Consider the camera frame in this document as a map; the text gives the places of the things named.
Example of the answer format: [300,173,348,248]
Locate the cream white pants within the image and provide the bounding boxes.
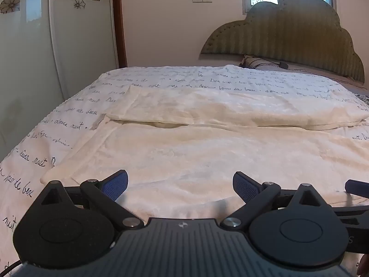
[41,87,368,219]

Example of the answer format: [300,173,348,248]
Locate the white script-print bed quilt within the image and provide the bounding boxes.
[1,65,368,269]

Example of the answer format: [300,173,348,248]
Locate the striped pillow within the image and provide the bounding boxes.
[239,55,289,69]

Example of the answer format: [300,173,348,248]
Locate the green padded headboard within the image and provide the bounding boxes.
[201,0,365,84]

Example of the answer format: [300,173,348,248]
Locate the white floral wardrobe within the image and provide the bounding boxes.
[1,0,118,156]

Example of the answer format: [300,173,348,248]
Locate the brown wooden door frame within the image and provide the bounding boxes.
[112,0,128,68]

